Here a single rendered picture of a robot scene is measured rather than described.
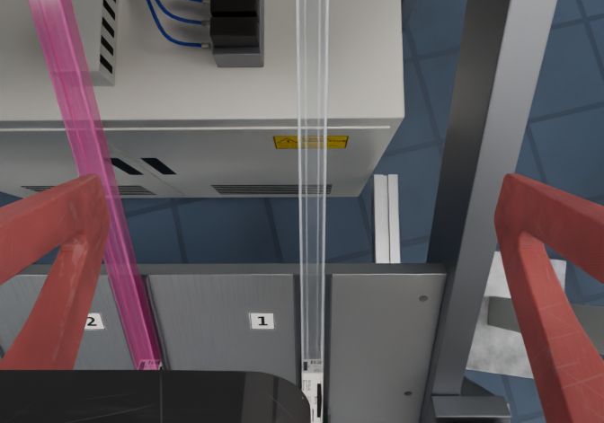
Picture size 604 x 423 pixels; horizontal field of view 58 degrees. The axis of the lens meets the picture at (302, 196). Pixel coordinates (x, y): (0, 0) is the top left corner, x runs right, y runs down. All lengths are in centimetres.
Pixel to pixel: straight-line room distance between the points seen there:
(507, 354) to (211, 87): 87
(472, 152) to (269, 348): 19
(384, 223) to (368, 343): 51
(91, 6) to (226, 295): 37
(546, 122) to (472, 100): 105
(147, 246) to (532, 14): 106
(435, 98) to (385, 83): 68
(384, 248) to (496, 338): 44
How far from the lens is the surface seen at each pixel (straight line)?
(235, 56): 58
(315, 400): 40
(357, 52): 61
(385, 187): 89
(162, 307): 36
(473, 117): 29
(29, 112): 66
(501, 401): 41
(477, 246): 31
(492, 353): 124
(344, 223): 119
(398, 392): 42
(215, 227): 120
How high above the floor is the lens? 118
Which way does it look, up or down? 81 degrees down
